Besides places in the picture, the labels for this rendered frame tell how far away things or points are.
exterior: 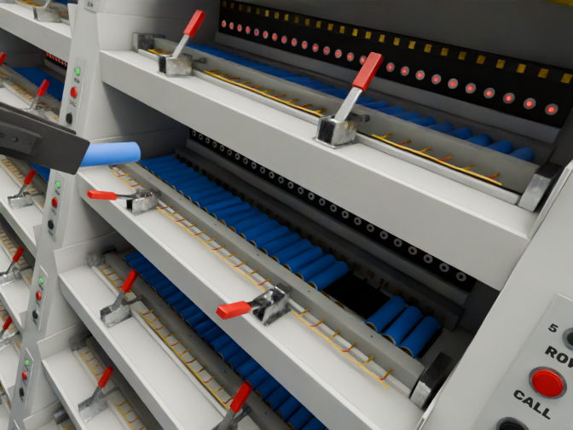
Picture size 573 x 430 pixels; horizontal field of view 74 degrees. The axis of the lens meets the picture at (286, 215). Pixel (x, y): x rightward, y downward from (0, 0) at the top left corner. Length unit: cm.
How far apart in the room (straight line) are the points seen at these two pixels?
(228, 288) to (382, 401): 20
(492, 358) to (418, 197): 12
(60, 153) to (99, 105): 37
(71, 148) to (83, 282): 46
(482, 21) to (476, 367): 38
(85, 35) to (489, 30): 57
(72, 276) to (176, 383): 30
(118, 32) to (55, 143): 38
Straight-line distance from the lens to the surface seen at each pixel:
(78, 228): 77
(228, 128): 43
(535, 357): 31
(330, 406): 39
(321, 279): 46
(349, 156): 34
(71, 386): 86
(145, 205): 58
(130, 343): 65
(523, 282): 30
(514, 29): 53
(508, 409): 32
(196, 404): 58
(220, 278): 46
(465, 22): 54
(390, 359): 39
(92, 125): 70
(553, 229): 29
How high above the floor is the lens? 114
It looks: 16 degrees down
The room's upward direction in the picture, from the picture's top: 20 degrees clockwise
